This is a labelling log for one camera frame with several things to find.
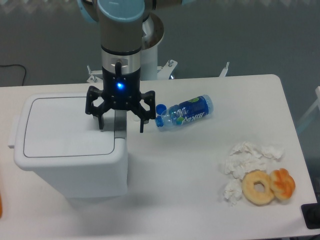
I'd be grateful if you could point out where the plain ring donut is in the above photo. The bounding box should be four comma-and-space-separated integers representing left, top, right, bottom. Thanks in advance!
241, 170, 275, 206

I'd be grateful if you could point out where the black cable on floor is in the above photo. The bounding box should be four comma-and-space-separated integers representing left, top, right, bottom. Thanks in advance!
0, 64, 27, 87

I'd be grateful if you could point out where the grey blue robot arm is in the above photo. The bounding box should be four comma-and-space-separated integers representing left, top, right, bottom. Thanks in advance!
78, 0, 188, 131

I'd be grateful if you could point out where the blue bottle cap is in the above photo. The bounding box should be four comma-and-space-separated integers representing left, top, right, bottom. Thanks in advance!
155, 104, 167, 115

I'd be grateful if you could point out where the large crumpled white tissue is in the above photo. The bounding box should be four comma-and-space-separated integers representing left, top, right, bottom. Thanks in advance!
221, 141, 285, 180

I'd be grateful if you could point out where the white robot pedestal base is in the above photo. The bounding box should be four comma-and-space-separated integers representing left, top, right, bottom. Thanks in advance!
86, 12, 231, 83

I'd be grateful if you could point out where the orange object at left edge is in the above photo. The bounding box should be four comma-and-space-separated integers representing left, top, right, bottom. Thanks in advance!
0, 193, 3, 218

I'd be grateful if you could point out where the black device at table corner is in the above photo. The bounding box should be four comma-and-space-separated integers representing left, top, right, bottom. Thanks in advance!
301, 203, 320, 230

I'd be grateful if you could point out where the blue plastic water bottle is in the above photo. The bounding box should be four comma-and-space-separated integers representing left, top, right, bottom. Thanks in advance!
154, 94, 214, 130

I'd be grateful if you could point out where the white round sticker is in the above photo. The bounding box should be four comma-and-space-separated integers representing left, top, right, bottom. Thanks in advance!
131, 115, 140, 122

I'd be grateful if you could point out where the white trash can body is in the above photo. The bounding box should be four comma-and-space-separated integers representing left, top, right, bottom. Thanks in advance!
13, 92, 128, 198

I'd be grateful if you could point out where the small crumpled white tissue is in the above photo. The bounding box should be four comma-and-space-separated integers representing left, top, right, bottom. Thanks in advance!
223, 179, 243, 206

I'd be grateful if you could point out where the white frame at right edge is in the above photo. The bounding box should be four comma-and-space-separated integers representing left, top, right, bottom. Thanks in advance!
296, 86, 320, 137

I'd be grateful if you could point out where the white trash can lid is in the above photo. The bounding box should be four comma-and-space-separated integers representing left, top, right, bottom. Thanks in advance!
23, 97, 115, 158

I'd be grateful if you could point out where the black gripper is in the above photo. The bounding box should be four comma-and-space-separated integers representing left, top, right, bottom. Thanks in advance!
84, 67, 156, 134

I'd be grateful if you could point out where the orange glazed twisted bun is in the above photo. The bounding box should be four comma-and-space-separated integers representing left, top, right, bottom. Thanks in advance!
269, 168, 296, 201

